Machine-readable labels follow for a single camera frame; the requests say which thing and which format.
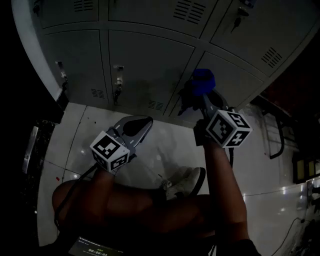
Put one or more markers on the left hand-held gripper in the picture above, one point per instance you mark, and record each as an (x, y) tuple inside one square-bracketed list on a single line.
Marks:
[(110, 150)]

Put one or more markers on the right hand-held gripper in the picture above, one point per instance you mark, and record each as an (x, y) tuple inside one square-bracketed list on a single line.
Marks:
[(228, 127)]

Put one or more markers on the blue cloth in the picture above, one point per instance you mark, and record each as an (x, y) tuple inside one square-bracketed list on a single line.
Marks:
[(203, 81)]

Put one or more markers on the grey metal cabinet doors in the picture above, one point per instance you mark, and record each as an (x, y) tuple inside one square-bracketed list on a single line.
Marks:
[(147, 62)]

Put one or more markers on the person's left forearm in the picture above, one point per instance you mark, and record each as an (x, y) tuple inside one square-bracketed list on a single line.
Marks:
[(103, 180)]

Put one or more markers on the person's right forearm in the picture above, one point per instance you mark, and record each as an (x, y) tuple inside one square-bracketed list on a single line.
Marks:
[(222, 185)]

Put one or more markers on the cabinet door key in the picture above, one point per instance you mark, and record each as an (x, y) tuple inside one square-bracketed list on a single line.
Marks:
[(238, 18), (63, 80), (117, 85)]

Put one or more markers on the black metal folding stool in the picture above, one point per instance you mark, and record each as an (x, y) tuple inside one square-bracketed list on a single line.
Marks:
[(277, 135)]

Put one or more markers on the person's white shoe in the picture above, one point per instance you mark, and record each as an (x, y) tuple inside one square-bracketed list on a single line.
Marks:
[(183, 183)]

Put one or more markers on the person's bare leg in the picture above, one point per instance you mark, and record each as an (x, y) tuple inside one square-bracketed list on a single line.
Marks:
[(130, 202)]

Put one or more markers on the silver metal strip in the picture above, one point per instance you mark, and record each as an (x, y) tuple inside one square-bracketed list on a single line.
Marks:
[(30, 150)]

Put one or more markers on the black and yellow box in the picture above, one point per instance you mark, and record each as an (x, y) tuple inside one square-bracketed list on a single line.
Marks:
[(306, 168)]

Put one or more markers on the phone with timer screen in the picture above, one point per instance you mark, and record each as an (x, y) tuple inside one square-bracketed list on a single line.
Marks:
[(96, 247)]

